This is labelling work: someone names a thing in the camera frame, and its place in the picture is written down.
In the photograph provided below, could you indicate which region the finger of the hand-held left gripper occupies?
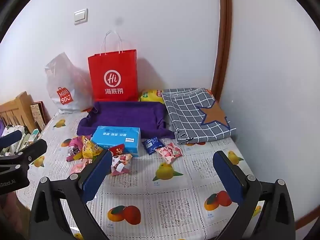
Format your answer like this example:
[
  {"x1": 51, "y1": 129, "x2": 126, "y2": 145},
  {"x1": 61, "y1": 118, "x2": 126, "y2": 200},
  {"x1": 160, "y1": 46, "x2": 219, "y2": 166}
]
[
  {"x1": 0, "y1": 129, "x2": 23, "y2": 148},
  {"x1": 0, "y1": 139, "x2": 48, "y2": 167}
]

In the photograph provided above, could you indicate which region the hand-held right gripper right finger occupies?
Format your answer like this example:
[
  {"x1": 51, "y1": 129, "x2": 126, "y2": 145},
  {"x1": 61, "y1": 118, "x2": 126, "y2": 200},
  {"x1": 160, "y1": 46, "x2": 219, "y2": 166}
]
[{"x1": 212, "y1": 150, "x2": 296, "y2": 240}]

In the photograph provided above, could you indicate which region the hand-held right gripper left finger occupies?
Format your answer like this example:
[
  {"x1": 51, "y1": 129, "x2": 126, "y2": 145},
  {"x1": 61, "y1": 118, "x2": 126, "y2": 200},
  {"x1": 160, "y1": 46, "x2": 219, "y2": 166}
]
[{"x1": 29, "y1": 149, "x2": 113, "y2": 240}]

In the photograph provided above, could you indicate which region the yellow snack packet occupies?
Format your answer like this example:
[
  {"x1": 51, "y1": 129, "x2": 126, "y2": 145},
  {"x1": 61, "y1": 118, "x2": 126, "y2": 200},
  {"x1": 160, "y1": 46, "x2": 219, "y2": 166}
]
[{"x1": 82, "y1": 140, "x2": 104, "y2": 159}]

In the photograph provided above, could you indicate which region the pink panda snack packet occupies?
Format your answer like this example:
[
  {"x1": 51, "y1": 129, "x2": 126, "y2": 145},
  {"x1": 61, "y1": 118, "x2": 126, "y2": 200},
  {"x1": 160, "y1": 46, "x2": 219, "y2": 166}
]
[{"x1": 110, "y1": 153, "x2": 133, "y2": 177}]

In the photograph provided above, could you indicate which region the purple fabric tray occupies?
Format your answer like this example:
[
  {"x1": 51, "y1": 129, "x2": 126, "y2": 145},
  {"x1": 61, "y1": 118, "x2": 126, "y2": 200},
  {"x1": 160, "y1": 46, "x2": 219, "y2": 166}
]
[{"x1": 77, "y1": 101, "x2": 175, "y2": 139}]

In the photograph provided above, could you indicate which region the white spotted plush toy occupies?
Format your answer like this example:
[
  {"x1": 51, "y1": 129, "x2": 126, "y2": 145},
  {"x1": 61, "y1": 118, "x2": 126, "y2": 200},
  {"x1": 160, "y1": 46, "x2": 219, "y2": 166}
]
[{"x1": 2, "y1": 125, "x2": 27, "y2": 154}]

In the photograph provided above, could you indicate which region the pale green box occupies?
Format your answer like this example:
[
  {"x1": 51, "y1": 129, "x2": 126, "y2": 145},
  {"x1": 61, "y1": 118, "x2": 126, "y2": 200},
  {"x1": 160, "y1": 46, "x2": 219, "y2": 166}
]
[{"x1": 24, "y1": 129, "x2": 43, "y2": 147}]

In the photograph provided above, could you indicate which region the wooden headboard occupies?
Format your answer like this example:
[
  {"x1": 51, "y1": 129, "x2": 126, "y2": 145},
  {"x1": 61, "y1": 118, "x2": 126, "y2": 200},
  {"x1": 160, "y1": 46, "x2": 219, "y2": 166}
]
[{"x1": 0, "y1": 91, "x2": 37, "y2": 133}]

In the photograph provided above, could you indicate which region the red snack packet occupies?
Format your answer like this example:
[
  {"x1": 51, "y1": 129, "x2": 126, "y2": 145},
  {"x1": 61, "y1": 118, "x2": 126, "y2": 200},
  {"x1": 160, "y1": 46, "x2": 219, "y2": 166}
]
[{"x1": 108, "y1": 144, "x2": 125, "y2": 157}]

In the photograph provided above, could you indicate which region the brown patterned book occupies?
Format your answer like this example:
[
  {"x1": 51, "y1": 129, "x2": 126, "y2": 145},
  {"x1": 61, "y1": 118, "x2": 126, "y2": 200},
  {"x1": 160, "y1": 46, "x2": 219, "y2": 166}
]
[{"x1": 30, "y1": 101, "x2": 47, "y2": 132}]

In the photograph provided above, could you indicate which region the blue tissue pack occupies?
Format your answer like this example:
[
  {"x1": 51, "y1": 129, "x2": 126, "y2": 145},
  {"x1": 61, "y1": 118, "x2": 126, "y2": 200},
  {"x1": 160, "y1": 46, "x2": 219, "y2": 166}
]
[{"x1": 90, "y1": 126, "x2": 141, "y2": 157}]

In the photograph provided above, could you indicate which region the fruit printed tablecloth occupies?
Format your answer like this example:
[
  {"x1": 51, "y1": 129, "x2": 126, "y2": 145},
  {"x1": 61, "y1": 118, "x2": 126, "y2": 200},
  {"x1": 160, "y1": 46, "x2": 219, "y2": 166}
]
[{"x1": 15, "y1": 110, "x2": 263, "y2": 240}]

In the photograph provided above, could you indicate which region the dark blue snack packet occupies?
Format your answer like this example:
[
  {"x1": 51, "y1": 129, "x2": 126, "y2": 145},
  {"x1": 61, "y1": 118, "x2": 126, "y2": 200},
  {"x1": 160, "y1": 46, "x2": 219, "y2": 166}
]
[{"x1": 141, "y1": 137, "x2": 165, "y2": 155}]

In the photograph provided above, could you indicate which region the pink strawberry snack packet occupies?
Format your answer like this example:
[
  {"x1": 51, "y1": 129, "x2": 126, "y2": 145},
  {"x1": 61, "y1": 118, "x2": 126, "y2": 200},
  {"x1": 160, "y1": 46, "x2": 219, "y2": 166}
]
[{"x1": 154, "y1": 142, "x2": 183, "y2": 165}]

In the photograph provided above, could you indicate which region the grey checked cloth with star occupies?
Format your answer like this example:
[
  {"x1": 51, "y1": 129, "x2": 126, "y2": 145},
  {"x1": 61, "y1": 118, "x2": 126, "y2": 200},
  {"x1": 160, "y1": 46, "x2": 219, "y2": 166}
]
[{"x1": 161, "y1": 87, "x2": 237, "y2": 145}]

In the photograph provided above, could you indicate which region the white plastic shopping bag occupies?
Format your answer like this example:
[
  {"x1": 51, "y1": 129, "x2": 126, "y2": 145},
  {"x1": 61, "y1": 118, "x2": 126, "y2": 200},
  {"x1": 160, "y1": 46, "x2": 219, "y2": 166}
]
[{"x1": 44, "y1": 52, "x2": 94, "y2": 114}]

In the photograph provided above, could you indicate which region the large yellow chip bag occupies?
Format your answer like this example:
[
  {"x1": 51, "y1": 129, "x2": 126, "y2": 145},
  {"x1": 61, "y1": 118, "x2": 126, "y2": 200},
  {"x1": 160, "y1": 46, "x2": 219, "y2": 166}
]
[{"x1": 138, "y1": 89, "x2": 165, "y2": 105}]

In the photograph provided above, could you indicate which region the red paper bag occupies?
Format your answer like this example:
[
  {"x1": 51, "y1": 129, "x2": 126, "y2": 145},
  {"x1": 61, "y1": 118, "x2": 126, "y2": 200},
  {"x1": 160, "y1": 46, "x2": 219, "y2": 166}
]
[{"x1": 87, "y1": 30, "x2": 138, "y2": 102}]

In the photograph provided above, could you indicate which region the brown wooden door frame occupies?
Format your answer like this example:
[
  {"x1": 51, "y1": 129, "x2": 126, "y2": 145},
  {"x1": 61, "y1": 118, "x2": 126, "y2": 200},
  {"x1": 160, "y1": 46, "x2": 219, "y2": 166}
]
[{"x1": 211, "y1": 0, "x2": 232, "y2": 103}]

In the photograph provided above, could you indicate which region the white wall switch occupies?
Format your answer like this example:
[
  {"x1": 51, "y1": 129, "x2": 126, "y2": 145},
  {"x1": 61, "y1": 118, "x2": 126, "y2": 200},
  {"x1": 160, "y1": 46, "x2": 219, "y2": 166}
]
[{"x1": 74, "y1": 8, "x2": 88, "y2": 26}]

